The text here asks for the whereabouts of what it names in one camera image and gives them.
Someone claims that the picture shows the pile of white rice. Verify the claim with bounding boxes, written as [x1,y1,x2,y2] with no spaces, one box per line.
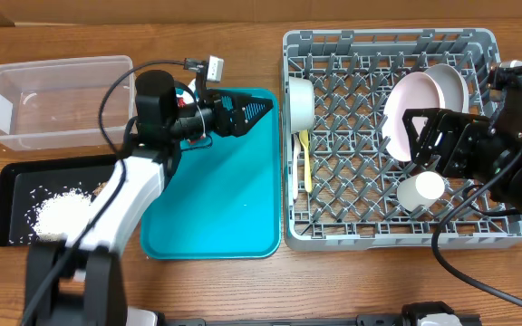
[24,187,95,240]

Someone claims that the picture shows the grey round plate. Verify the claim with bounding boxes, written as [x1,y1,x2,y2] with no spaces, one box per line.
[425,63,469,113]

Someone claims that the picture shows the brown food scrap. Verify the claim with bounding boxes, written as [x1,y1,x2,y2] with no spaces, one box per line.
[93,181,108,196]

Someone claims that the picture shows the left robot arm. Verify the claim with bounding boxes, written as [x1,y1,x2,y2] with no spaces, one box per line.
[21,61,274,325]

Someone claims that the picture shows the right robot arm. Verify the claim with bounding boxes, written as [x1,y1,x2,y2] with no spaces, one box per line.
[401,61,522,214]

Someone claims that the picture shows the teal plastic serving tray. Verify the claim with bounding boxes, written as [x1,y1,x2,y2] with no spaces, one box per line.
[140,107,282,260]

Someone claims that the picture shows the clear plastic waste bin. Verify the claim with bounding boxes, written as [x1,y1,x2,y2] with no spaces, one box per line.
[0,55,133,151]

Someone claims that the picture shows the yellow plastic spoon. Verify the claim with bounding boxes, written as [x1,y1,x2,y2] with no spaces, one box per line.
[298,129,313,194]

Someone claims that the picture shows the red snack wrapper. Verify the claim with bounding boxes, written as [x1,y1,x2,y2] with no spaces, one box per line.
[177,96,187,108]

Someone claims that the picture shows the white paper napkin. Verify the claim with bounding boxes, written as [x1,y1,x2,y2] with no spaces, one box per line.
[188,79,198,97]

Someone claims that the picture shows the grey plastic dishwasher rack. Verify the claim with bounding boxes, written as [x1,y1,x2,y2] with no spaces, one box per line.
[282,28,500,251]

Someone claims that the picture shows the black waste bin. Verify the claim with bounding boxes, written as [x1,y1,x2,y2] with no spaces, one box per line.
[0,155,116,246]

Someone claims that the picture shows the white ceramic mug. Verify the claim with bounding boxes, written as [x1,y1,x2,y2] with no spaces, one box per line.
[397,171,445,211]

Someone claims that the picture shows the grey bowl of rice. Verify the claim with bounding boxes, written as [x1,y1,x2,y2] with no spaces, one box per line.
[288,77,314,133]

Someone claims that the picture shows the pale pink plastic fork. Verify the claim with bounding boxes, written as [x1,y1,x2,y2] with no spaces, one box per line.
[292,134,301,200]

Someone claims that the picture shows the large white round plate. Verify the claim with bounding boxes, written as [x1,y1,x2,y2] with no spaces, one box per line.
[382,71,447,163]

